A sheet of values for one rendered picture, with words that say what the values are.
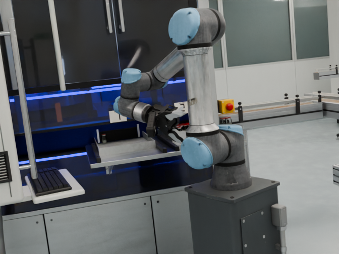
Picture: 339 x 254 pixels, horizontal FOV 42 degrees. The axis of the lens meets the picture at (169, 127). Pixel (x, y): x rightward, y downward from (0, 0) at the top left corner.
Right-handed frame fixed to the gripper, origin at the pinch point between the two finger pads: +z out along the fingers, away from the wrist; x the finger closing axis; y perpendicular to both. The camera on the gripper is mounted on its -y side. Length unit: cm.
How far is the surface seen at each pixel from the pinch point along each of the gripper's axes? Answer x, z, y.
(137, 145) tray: 27.8, -36.6, 9.2
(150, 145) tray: 29.3, -32.8, 13.1
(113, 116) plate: 29, -63, 22
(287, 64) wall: 292, -175, 516
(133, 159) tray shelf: 23.6, -28.5, -2.6
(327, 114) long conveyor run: 64, 16, 115
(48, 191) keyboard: 19, -43, -37
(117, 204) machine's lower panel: 68, -53, 1
